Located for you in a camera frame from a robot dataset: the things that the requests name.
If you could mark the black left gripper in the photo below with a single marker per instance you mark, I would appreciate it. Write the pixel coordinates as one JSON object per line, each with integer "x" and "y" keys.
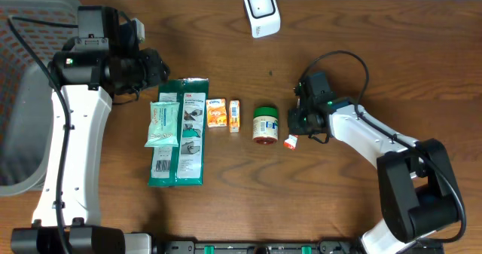
{"x": 154, "y": 74}

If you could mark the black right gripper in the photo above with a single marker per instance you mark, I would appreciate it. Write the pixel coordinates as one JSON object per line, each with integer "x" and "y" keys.
{"x": 294, "y": 126}

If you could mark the red sachet stick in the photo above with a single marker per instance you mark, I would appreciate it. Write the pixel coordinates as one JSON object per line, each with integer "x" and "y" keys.
{"x": 291, "y": 142}

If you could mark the green lid Knorr jar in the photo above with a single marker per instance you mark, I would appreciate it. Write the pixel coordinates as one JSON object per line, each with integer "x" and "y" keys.
{"x": 265, "y": 125}

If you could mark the green 3M gloves pack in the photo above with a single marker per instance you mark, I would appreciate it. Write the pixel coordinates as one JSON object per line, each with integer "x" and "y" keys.
{"x": 182, "y": 165}

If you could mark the light teal wipes pack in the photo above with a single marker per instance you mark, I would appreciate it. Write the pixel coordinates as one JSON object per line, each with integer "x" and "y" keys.
{"x": 163, "y": 127}

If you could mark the orange Kleenex tissue box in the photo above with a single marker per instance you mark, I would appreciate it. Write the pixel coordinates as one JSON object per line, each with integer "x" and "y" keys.
{"x": 216, "y": 113}

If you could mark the narrow orange tissue box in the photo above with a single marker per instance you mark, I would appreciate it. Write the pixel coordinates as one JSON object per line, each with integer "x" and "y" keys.
{"x": 234, "y": 122}

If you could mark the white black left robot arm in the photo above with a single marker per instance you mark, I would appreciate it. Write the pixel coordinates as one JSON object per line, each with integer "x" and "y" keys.
{"x": 102, "y": 61}

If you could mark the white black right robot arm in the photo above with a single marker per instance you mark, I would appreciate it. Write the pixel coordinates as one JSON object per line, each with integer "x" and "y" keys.
{"x": 419, "y": 194}

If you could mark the white barcode scanner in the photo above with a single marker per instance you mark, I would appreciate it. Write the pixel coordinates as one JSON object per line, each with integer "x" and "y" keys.
{"x": 263, "y": 16}

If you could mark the grey plastic shopping basket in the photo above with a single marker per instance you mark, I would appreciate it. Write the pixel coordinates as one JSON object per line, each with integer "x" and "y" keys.
{"x": 26, "y": 107}

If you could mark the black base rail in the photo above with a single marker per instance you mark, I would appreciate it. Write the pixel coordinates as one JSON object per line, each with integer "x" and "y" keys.
{"x": 323, "y": 247}

